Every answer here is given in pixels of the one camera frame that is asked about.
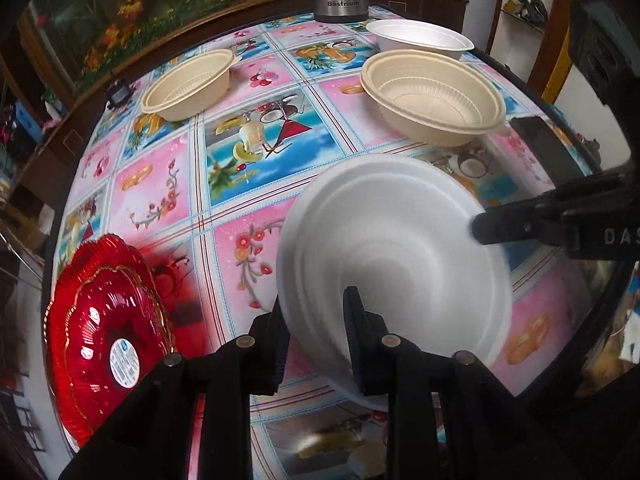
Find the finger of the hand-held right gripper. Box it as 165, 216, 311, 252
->
470, 174, 601, 248

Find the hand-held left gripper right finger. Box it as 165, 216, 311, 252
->
342, 286, 583, 480

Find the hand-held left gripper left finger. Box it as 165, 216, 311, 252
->
57, 297, 291, 480

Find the red glass plate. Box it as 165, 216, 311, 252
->
45, 234, 176, 453

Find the black phone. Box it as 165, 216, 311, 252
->
510, 116, 601, 171

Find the black rimmed table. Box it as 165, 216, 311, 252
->
45, 2, 631, 480

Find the printed floral tablecloth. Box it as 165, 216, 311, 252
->
55, 5, 601, 480

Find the beige plastic bowl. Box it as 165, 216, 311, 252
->
360, 50, 507, 148
140, 49, 236, 122

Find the small white foam bowl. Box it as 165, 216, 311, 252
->
366, 20, 475, 63

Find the shoe shelf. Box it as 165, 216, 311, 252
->
500, 0, 551, 36

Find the small black device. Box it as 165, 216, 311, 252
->
106, 80, 132, 109

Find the artificial flower glass panel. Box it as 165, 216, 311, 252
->
25, 0, 313, 96

